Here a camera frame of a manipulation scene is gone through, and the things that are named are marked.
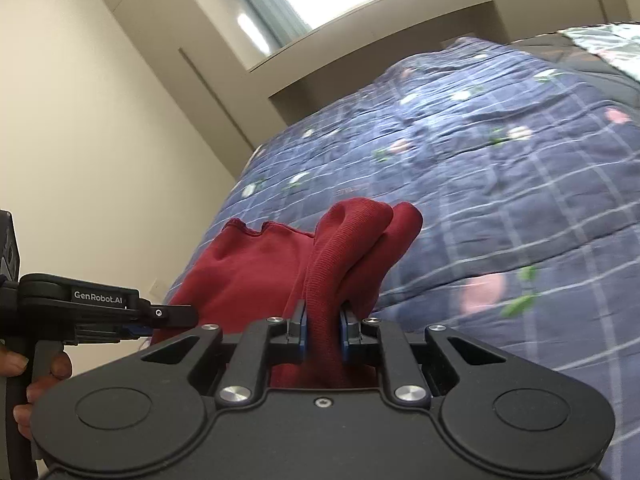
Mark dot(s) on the grey bed mattress sheet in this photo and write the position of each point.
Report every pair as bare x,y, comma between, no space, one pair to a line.
562,51

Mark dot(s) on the beige window bench cabinet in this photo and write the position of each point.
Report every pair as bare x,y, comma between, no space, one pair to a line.
344,55

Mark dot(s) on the light blue striped cloth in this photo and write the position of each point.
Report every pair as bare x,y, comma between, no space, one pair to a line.
616,44

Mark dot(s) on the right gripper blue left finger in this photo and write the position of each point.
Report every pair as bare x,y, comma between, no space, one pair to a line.
249,356

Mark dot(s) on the dark red long-sleeve sweater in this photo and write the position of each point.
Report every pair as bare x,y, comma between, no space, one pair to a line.
246,275

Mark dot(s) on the blue plaid floral quilt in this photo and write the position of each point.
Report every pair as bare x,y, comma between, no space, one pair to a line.
527,178

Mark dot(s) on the white wall socket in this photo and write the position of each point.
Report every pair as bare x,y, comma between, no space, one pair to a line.
158,290

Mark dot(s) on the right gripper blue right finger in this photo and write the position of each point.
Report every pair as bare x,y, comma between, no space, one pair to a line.
383,345

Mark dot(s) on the person's left hand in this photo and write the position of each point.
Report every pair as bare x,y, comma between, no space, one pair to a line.
13,365

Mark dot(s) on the beige left wardrobe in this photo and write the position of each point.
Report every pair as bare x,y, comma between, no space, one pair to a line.
188,44

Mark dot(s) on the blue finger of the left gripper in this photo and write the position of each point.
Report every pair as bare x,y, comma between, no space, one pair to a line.
161,316
135,331

